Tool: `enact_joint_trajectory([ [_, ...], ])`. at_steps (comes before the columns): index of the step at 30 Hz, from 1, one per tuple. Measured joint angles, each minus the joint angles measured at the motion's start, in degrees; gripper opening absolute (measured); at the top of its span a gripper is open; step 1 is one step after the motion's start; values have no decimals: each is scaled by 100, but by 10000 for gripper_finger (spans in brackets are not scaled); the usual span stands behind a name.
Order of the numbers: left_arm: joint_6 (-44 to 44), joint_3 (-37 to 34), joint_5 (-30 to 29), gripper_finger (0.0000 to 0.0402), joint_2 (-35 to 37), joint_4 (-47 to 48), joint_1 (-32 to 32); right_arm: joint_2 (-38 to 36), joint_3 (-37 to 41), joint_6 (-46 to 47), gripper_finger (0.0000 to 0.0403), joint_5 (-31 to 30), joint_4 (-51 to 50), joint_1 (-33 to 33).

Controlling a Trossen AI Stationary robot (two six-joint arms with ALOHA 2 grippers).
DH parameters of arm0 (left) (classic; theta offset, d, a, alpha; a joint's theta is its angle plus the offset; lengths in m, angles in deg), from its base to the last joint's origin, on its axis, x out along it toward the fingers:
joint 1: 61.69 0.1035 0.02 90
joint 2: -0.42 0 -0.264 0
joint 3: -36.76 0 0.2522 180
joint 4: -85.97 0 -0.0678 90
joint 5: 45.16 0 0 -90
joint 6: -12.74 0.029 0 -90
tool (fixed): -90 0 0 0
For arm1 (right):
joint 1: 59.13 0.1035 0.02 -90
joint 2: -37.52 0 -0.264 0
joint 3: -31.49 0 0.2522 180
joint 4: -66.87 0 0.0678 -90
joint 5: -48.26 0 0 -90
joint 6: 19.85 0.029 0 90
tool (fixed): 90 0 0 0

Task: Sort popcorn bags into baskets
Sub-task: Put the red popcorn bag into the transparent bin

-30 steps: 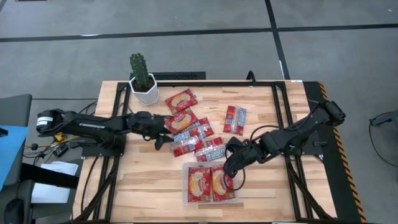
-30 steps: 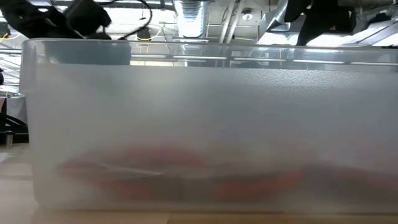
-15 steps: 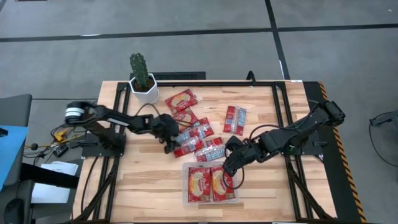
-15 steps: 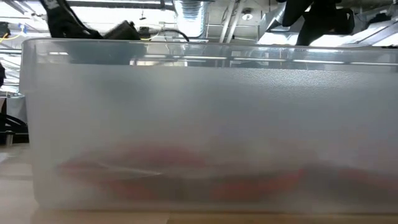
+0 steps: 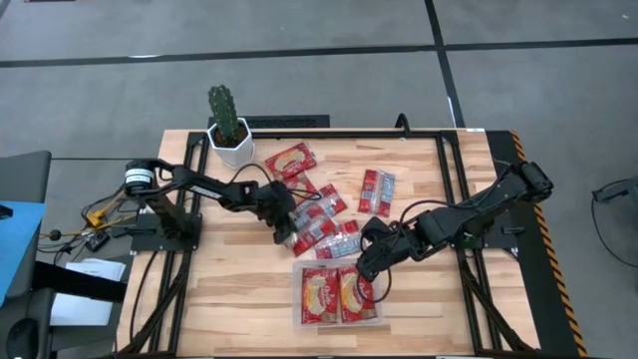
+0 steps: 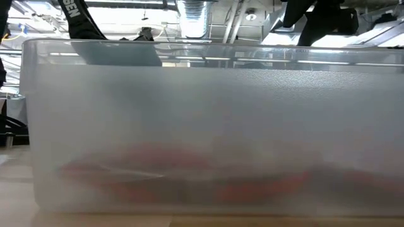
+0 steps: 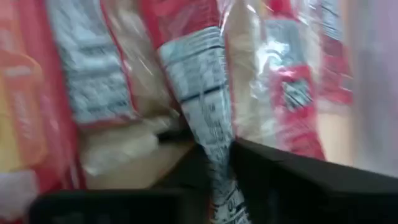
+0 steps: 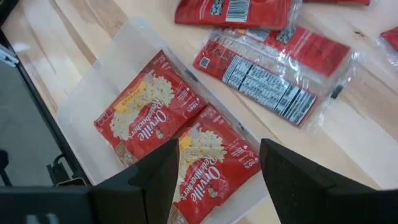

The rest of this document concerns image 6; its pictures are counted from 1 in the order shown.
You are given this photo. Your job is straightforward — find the white ceiling pipes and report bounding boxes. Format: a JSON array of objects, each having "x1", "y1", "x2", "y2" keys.
[{"x1": 222, "y1": 0, "x2": 247, "y2": 44}]

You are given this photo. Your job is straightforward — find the smooth silver slanted duct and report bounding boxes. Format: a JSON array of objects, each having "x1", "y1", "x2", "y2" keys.
[{"x1": 261, "y1": 3, "x2": 299, "y2": 45}]

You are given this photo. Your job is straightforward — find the translucent white plastic bin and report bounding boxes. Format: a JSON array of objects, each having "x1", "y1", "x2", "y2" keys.
[{"x1": 19, "y1": 38, "x2": 404, "y2": 218}]

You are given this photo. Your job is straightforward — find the black floor stand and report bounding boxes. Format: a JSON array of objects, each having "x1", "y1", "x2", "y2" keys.
[{"x1": 0, "y1": 100, "x2": 30, "y2": 148}]

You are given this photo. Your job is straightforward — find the red Orville Redenbacher's popcorn bag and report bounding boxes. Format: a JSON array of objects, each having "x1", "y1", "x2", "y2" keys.
[{"x1": 58, "y1": 141, "x2": 215, "y2": 204}]

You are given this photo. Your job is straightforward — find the yellow cable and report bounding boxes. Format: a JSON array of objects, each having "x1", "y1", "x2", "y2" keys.
[{"x1": 1, "y1": 30, "x2": 25, "y2": 42}]

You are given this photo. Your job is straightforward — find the ribbed silver ceiling duct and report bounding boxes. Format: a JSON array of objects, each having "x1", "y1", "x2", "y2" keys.
[{"x1": 175, "y1": 0, "x2": 210, "y2": 39}]

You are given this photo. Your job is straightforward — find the black ceiling fixture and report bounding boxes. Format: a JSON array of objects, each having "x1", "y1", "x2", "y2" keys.
[{"x1": 134, "y1": 26, "x2": 155, "y2": 42}]

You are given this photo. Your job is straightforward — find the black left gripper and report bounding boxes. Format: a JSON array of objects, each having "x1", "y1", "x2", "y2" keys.
[{"x1": 113, "y1": 35, "x2": 163, "y2": 67}]

